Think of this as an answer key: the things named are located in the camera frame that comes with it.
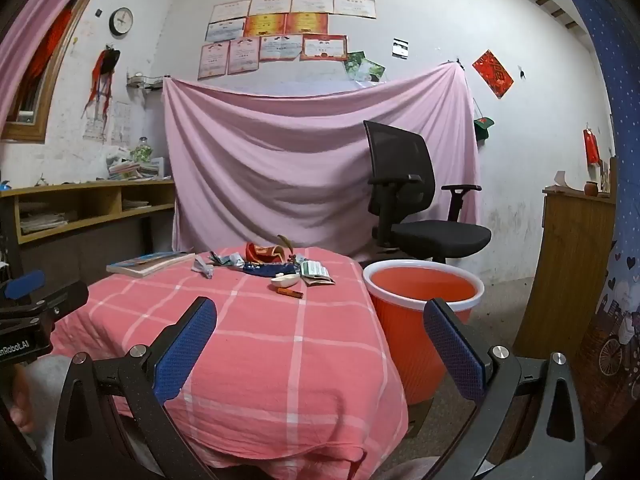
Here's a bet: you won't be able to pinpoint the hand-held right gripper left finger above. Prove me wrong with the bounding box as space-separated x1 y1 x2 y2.
52 296 218 480

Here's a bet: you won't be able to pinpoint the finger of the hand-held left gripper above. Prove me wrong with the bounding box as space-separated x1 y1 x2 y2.
0 270 46 302
30 280 90 319

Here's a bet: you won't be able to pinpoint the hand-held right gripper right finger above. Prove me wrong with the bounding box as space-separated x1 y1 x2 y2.
424 298 586 480

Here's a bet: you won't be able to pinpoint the orange plastic bucket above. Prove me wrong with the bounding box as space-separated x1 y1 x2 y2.
362 259 486 406

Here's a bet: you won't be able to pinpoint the blue snack wrapper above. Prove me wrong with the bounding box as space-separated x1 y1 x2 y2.
242 260 296 279

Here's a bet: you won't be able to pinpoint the red snack wrapper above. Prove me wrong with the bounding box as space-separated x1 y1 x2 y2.
245 242 287 265

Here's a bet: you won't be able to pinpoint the white green packet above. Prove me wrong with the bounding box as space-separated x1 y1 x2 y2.
300 260 335 287

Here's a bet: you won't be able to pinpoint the person's left hand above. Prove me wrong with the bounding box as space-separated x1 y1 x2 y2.
9 366 37 432

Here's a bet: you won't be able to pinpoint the person's grey clothing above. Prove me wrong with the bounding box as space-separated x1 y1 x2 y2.
24 355 77 467

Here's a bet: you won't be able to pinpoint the papers in shelf cubby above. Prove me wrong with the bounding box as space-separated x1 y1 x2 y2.
20 210 68 233

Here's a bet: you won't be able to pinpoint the pink checked tablecloth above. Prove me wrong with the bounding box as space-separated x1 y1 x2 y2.
47 247 410 471

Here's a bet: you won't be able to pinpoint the cardboard box under bucket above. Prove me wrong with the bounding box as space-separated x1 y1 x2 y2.
406 400 435 438

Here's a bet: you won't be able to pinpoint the blue cover picture book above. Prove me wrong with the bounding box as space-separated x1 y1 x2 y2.
106 251 197 278

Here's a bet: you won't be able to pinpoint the wooden desk shelf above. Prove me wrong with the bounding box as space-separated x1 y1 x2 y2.
0 179 177 248

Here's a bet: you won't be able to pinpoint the black office chair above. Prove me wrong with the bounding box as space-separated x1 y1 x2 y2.
363 120 493 265

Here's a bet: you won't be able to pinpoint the wooden cabinet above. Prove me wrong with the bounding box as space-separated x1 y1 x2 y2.
514 185 617 361

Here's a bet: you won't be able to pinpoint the stack of books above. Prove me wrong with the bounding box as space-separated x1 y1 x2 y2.
107 159 168 181

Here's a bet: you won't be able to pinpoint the pink hanging sheet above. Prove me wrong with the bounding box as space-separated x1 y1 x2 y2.
162 61 482 263

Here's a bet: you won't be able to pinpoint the wooden framed picture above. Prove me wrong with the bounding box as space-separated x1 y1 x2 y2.
599 157 617 194

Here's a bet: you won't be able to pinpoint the red window decoration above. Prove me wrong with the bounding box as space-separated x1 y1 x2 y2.
27 7 74 92

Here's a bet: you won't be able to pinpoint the red hanging charm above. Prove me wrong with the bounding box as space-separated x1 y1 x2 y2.
583 127 602 166

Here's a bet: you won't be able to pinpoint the pink window curtain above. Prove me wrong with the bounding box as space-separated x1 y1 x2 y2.
0 0 113 122

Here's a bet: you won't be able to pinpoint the blue patterned curtain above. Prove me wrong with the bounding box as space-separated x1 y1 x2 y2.
550 0 640 443

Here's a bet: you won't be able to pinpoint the green photo prints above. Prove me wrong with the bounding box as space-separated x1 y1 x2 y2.
345 51 386 84

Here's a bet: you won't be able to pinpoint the wooden window frame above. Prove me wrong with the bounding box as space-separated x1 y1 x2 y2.
0 0 110 144

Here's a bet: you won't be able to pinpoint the faded wall calendar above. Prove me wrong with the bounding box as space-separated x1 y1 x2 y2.
82 102 109 142

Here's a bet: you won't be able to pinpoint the red tassel wall decoration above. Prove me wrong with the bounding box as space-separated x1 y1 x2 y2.
82 46 122 121

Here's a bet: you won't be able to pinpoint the small wall shelf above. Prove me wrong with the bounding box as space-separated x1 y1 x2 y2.
126 74 165 92

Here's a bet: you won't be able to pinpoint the round wall clock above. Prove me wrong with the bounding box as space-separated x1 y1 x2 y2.
109 7 134 36

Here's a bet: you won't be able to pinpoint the red diamond wall paper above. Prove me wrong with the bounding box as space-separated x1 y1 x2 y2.
472 50 515 99

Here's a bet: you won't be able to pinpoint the group of wall certificates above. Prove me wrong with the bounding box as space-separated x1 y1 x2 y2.
197 0 377 81

